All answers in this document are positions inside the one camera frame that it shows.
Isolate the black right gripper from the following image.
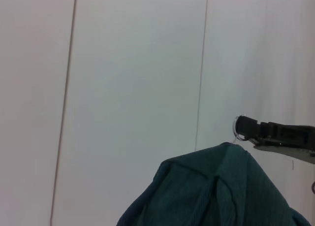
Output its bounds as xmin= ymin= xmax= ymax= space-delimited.
xmin=235 ymin=115 xmax=315 ymax=165

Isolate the dark teal insulated lunch bag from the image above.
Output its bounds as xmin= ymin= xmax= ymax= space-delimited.
xmin=115 ymin=114 xmax=313 ymax=226

